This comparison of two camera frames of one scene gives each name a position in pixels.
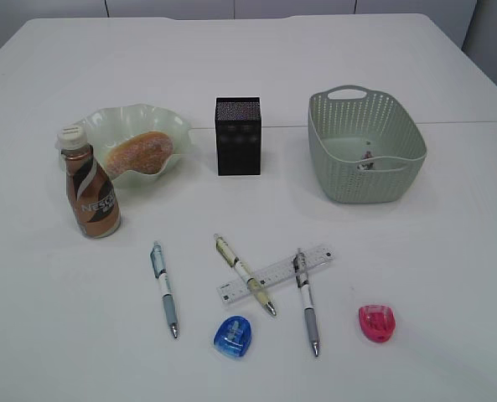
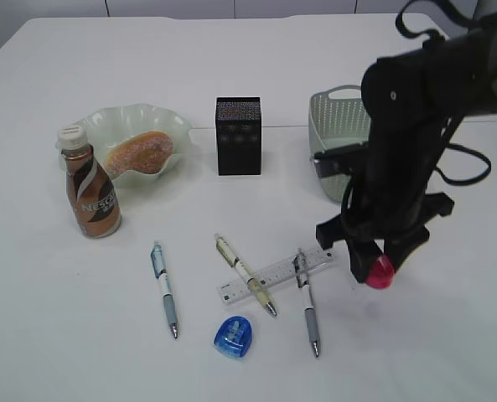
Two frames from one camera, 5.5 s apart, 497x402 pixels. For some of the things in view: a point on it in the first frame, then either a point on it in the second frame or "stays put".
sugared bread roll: [144, 152] stays put
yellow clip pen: [229, 255] stays put
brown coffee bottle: [93, 198] stays put
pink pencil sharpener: [377, 322] to [381, 273]
